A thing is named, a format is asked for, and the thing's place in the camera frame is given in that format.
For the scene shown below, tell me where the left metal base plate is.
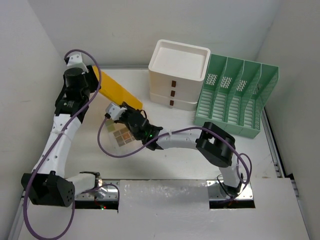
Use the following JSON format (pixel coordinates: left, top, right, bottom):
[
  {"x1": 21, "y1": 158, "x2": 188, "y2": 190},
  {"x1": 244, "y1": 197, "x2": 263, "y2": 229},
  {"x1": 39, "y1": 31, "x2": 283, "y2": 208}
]
[{"x1": 75, "y1": 183, "x2": 119, "y2": 201}]

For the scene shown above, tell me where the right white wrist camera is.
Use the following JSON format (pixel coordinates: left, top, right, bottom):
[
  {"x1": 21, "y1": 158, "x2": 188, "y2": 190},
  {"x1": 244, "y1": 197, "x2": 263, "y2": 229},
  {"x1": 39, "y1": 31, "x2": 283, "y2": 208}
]
[{"x1": 104, "y1": 102, "x2": 127, "y2": 121}]

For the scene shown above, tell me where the white three-drawer storage box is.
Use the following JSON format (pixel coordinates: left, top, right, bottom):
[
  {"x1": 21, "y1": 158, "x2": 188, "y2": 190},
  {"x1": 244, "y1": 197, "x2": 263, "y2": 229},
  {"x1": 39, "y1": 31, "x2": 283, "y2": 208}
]
[{"x1": 148, "y1": 39, "x2": 211, "y2": 111}]

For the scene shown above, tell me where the orange plastic folder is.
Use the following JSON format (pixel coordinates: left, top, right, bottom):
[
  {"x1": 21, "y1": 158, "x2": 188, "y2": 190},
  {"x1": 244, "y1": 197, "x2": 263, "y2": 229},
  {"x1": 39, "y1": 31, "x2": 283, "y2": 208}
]
[{"x1": 98, "y1": 70, "x2": 143, "y2": 110}]

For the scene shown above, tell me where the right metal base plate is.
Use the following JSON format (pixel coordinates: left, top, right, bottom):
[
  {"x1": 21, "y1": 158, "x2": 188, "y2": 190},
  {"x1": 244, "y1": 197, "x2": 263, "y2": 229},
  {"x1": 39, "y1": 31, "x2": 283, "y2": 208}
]
[{"x1": 207, "y1": 180, "x2": 254, "y2": 201}]

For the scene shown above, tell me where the white foam front panel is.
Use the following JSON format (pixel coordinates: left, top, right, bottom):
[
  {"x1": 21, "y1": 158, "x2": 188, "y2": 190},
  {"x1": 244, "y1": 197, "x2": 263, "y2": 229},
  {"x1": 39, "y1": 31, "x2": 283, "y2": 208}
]
[{"x1": 27, "y1": 178, "x2": 309, "y2": 240}]

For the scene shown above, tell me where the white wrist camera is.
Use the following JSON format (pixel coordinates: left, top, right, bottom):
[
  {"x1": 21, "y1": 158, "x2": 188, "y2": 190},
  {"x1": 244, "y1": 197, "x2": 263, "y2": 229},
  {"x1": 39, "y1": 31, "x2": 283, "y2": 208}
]
[
  {"x1": 104, "y1": 102, "x2": 127, "y2": 121},
  {"x1": 64, "y1": 51, "x2": 89, "y2": 73}
]

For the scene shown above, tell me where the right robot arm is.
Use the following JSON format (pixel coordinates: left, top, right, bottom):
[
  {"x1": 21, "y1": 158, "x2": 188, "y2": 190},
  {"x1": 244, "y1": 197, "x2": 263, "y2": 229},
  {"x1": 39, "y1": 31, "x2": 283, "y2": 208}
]
[{"x1": 106, "y1": 102, "x2": 244, "y2": 198}]

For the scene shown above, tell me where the green plastic file organizer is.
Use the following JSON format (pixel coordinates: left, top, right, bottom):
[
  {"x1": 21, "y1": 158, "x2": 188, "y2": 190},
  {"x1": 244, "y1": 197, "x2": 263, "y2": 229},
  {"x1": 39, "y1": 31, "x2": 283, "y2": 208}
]
[{"x1": 193, "y1": 54, "x2": 280, "y2": 139}]

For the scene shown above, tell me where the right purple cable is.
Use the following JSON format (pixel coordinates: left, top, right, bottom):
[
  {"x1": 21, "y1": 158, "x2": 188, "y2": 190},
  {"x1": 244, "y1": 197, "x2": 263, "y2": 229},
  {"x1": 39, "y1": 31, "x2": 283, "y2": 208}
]
[{"x1": 97, "y1": 114, "x2": 252, "y2": 202}]

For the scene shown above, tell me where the metal base plate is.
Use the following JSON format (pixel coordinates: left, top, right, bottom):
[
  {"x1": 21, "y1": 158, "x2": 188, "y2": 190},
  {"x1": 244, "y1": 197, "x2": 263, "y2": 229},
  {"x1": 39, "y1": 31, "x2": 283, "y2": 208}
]
[
  {"x1": 75, "y1": 183, "x2": 119, "y2": 201},
  {"x1": 207, "y1": 180, "x2": 254, "y2": 201}
]

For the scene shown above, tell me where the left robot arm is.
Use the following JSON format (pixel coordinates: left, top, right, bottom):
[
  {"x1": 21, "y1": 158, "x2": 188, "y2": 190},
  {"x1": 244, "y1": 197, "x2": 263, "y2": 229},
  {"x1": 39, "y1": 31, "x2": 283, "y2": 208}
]
[{"x1": 21, "y1": 65, "x2": 99, "y2": 207}]

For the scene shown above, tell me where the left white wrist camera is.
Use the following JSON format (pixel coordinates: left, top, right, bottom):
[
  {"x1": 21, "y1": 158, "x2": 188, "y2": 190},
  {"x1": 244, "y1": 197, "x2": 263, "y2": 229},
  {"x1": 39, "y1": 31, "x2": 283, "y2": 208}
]
[{"x1": 64, "y1": 51, "x2": 89, "y2": 73}]

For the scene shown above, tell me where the clear sleeve with documents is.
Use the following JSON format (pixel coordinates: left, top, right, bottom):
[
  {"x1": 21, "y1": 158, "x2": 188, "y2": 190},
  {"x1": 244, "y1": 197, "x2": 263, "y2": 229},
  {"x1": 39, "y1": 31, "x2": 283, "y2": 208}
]
[{"x1": 100, "y1": 118, "x2": 143, "y2": 156}]

